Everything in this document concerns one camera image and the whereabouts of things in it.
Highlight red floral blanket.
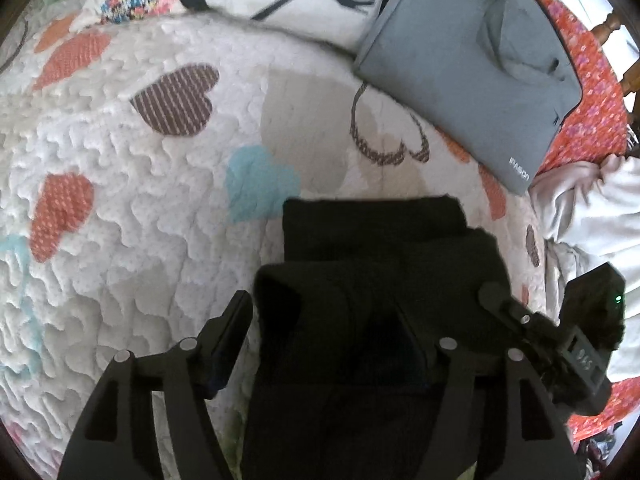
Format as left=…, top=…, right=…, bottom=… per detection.
left=520, top=0, right=640, bottom=443

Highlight black pants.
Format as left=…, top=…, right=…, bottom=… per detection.
left=240, top=195, right=527, bottom=480

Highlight heart-patterned quilt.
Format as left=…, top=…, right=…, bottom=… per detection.
left=0, top=0, right=551, bottom=480

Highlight white crumpled garment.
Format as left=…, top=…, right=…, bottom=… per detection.
left=527, top=152, right=640, bottom=384

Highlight wooden headboard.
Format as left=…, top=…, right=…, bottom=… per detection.
left=520, top=0, right=640, bottom=111

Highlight grey folded shirt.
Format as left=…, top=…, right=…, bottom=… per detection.
left=352, top=0, right=584, bottom=197

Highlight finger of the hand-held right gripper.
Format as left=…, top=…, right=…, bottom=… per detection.
left=477, top=282, right=557, bottom=343

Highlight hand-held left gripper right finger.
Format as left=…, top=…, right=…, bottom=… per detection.
left=398, top=309, right=584, bottom=480

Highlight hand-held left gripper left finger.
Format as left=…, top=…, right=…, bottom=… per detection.
left=57, top=290, right=254, bottom=480

